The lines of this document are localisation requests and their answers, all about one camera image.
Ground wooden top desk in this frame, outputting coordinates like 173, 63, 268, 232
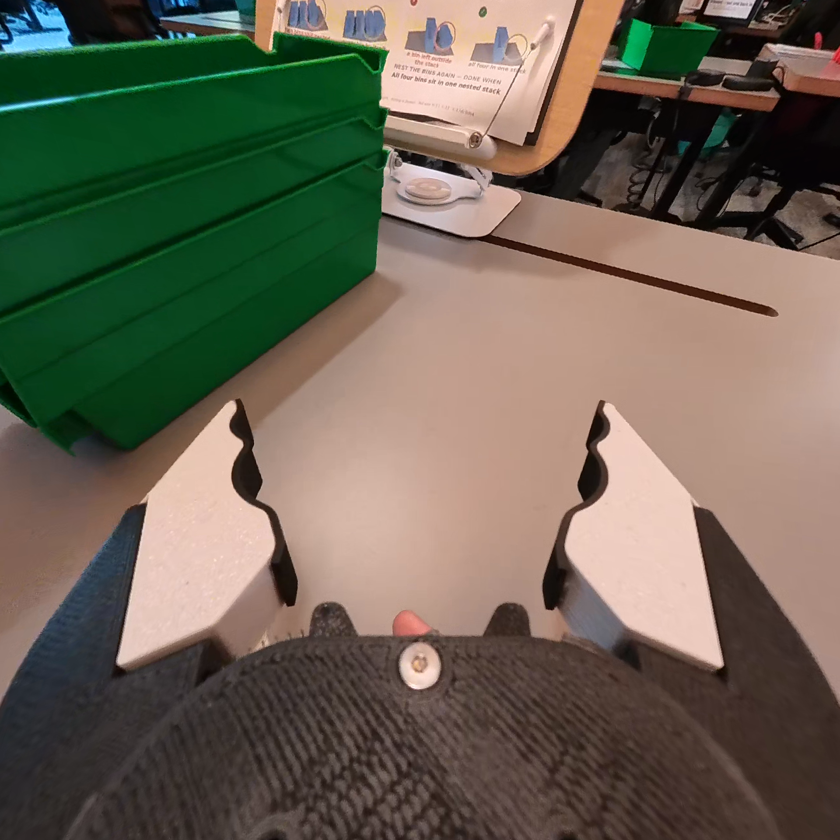
592, 56, 811, 250

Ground printed instruction sheet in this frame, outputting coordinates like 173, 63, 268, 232
279, 0, 585, 147

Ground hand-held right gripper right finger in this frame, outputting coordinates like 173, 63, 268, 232
542, 399, 726, 672

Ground grey desk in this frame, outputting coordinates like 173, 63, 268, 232
0, 187, 840, 690

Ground wire page holder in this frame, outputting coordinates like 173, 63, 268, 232
474, 20, 557, 147

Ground green plastic storage bin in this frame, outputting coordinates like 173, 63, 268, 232
0, 150, 389, 455
0, 108, 389, 322
619, 17, 721, 77
0, 31, 389, 227

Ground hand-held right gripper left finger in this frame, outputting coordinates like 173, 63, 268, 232
115, 398, 299, 672

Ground pale wood-edged board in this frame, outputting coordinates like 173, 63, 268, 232
761, 42, 840, 94

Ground instruction sheet on clipboard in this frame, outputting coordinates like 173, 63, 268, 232
255, 0, 624, 238

